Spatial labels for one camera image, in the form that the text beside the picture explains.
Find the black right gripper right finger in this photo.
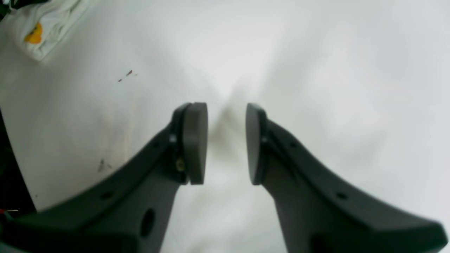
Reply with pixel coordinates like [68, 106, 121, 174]
[246, 103, 448, 253]

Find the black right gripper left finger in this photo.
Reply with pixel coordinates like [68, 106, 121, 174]
[1, 103, 208, 253]

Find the white printed T-shirt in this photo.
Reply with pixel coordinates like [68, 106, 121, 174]
[1, 0, 98, 61]

